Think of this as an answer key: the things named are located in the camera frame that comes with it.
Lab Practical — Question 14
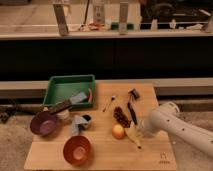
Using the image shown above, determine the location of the small black clip object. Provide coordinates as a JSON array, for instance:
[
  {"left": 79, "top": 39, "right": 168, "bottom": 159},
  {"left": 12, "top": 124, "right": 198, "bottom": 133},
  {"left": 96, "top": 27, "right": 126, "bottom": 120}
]
[{"left": 129, "top": 89, "right": 140, "bottom": 100}]

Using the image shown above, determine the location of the red chili pepper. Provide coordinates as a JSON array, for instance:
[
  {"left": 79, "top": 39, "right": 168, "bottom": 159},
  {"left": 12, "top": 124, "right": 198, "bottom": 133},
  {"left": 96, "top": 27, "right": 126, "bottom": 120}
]
[{"left": 88, "top": 88, "right": 93, "bottom": 103}]

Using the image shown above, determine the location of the purple bowl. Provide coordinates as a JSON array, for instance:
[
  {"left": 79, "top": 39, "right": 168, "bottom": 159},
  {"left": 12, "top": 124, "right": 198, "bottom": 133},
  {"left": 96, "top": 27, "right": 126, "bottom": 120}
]
[{"left": 30, "top": 111, "right": 58, "bottom": 136}]

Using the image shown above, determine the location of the dark red grape bunch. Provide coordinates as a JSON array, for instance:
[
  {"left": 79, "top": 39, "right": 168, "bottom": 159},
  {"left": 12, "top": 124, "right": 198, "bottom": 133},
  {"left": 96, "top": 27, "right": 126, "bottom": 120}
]
[{"left": 113, "top": 107, "right": 131, "bottom": 128}]

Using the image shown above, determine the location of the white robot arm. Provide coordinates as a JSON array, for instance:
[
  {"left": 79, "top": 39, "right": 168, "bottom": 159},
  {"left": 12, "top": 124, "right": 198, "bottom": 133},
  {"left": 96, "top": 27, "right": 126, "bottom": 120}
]
[{"left": 138, "top": 102, "right": 213, "bottom": 158}]

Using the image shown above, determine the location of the small black round container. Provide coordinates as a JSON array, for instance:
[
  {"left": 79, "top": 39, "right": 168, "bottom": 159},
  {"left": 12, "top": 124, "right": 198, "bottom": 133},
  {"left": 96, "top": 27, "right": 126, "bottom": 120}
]
[{"left": 82, "top": 115, "right": 92, "bottom": 129}]

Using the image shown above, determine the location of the small white cup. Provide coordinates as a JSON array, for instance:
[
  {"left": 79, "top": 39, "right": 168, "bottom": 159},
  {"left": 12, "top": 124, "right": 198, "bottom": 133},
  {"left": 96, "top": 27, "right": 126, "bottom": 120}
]
[{"left": 57, "top": 110, "right": 70, "bottom": 122}]

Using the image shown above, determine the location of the wooden cutting board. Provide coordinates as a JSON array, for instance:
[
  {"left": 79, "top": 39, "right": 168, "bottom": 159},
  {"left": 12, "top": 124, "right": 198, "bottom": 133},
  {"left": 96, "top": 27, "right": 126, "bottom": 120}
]
[{"left": 24, "top": 83, "right": 177, "bottom": 171}]

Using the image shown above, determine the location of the green plastic tray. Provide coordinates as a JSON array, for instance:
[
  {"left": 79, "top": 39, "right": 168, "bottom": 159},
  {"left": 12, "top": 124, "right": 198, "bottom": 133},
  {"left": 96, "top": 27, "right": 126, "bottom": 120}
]
[{"left": 43, "top": 74, "right": 96, "bottom": 109}]

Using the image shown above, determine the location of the orange fruit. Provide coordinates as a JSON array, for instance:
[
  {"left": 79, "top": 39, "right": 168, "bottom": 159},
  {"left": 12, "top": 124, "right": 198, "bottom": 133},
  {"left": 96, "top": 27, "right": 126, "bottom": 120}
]
[{"left": 112, "top": 124, "right": 125, "bottom": 139}]

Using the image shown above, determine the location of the red bowl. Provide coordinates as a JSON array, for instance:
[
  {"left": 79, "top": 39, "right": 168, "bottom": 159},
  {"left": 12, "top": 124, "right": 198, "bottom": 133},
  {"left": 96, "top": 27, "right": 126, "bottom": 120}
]
[{"left": 63, "top": 136, "right": 91, "bottom": 166}]

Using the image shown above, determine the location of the black brush tool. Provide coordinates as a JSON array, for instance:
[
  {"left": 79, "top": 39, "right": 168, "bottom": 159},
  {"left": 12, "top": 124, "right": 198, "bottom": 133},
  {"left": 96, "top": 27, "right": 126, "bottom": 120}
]
[{"left": 127, "top": 102, "right": 138, "bottom": 125}]

